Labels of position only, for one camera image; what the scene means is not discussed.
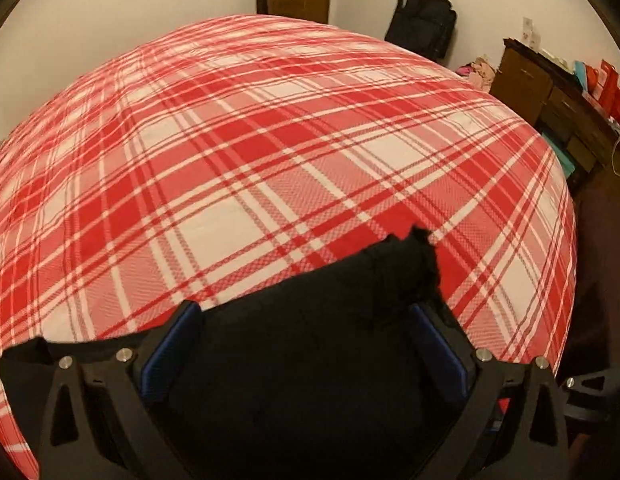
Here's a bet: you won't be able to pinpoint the black pants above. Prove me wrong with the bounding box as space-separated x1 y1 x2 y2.
0 228 454 479

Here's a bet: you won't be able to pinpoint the teal box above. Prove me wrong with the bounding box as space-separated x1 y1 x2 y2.
541 133 576 179

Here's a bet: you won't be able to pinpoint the red plaid bed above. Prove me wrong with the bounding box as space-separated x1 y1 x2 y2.
0 13 579 480

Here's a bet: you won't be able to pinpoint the dark wooden dresser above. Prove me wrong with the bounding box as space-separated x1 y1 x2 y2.
490 38 620 193

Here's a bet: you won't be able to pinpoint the red gift bags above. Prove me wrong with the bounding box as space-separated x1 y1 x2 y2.
574 60 620 125

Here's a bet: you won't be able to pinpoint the pink clothes pile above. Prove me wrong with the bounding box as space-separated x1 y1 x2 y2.
455 56 496 93

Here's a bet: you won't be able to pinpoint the black folding chair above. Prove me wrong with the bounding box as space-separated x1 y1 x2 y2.
385 0 458 62

